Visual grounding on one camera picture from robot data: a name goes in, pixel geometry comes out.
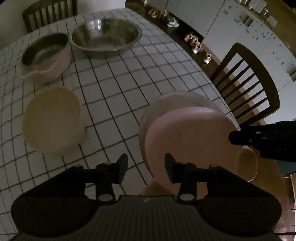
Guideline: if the small white plate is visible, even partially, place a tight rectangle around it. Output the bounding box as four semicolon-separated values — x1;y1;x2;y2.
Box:
138;92;223;149

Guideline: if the cream white bowl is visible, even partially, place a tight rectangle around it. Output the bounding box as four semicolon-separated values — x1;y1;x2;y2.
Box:
22;87;85;155

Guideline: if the pink bear-shaped plate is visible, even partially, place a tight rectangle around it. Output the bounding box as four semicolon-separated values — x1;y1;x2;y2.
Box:
139;107;258;196

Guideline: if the pink steel-lined bowl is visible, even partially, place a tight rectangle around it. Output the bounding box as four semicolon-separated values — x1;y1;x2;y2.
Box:
18;33;72;84

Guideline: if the large stainless steel bowl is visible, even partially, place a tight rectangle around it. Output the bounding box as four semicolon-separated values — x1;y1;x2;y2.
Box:
70;18;142;57

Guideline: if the right wooden chair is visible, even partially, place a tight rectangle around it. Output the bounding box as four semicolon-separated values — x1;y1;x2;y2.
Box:
210;43;280;128

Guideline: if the wooden chair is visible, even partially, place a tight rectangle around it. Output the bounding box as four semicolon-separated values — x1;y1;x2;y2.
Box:
22;0;78;33
210;43;280;128

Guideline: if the white checkered tablecloth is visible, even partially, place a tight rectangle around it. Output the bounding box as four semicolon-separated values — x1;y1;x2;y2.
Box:
0;7;240;240

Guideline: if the far wooden chair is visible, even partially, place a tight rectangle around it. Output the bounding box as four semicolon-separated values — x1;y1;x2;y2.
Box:
22;0;78;33

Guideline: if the white cabinet wall unit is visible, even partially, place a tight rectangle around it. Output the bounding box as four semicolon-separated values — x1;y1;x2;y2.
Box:
147;0;296;126

